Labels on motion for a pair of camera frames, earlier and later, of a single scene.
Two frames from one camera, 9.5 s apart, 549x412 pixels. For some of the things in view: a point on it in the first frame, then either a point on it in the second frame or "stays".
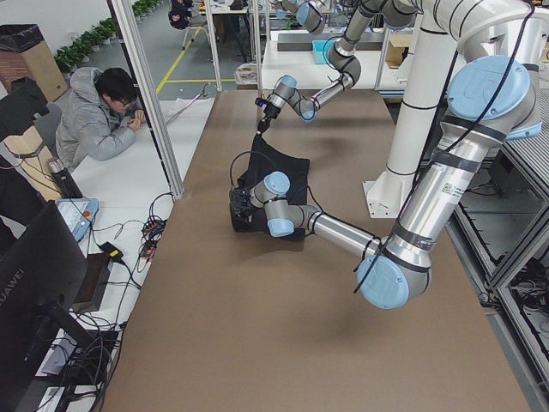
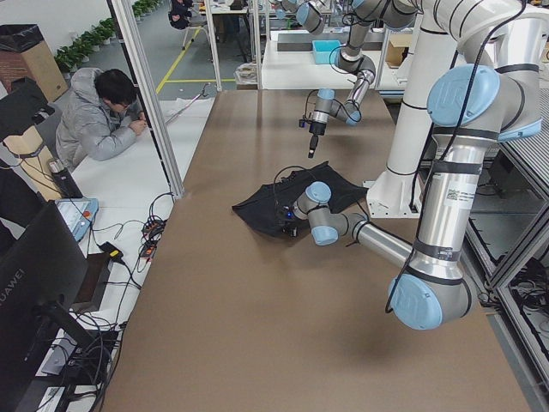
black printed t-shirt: (265, 159) -> (262, 208)
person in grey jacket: (99, 118) stays
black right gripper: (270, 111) -> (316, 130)
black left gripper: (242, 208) -> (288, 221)
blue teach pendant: (79, 214) stays
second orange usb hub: (153, 229) stays
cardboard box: (25, 54) stays
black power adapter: (116, 254) stays
